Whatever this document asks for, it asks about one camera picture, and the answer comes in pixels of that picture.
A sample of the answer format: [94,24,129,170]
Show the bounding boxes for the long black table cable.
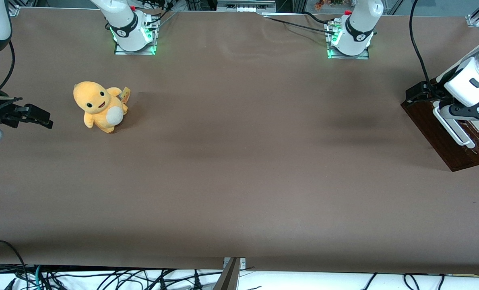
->
[264,15,337,36]

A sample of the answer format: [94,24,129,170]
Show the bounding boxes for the aluminium frame rail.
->
[217,0,277,13]

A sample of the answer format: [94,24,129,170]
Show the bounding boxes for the short black table cable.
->
[302,11,332,25]

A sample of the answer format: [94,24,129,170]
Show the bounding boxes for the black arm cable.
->
[0,40,15,91]
[409,0,431,84]

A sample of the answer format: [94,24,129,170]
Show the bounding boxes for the brown-fronted wooden drawer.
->
[401,77,479,172]

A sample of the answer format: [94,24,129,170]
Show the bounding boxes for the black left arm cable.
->
[409,0,431,84]

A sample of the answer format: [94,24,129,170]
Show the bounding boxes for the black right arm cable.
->
[0,40,15,91]

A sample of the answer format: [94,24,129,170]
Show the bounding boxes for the aluminium profile post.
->
[213,258,246,290]

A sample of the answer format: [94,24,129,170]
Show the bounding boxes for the yellow plush toy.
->
[73,81,130,134]

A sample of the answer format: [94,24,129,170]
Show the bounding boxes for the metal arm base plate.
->
[326,20,371,60]
[114,16,158,56]

